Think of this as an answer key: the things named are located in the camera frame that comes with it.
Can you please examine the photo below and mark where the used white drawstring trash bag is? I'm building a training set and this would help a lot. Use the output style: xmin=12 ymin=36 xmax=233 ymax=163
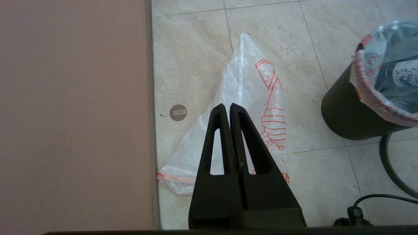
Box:
xmin=349 ymin=20 xmax=418 ymax=128

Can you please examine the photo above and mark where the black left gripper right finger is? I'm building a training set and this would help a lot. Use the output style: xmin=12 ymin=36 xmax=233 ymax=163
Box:
xmin=230 ymin=103 xmax=301 ymax=210

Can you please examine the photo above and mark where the round metal floor cap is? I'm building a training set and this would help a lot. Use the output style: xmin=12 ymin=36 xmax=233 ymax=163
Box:
xmin=169 ymin=104 xmax=188 ymax=121

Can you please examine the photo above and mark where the black trash bin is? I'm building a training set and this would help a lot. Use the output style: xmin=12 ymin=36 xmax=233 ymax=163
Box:
xmin=321 ymin=42 xmax=418 ymax=141

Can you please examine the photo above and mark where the clear bottle white label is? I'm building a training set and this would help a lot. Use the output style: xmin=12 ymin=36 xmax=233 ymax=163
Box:
xmin=392 ymin=59 xmax=418 ymax=88

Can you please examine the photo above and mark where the white trash bag red print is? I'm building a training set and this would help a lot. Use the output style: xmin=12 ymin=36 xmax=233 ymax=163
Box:
xmin=157 ymin=33 xmax=290 ymax=196

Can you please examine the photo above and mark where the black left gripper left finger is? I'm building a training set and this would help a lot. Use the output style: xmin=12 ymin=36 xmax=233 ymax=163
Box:
xmin=189 ymin=103 xmax=244 ymax=218

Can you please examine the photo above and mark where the black cable with connector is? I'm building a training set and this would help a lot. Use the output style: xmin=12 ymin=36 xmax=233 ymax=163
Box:
xmin=333 ymin=194 xmax=418 ymax=226

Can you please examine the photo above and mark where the grey bin ring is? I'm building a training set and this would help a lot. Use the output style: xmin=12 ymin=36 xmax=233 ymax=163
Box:
xmin=379 ymin=132 xmax=418 ymax=199

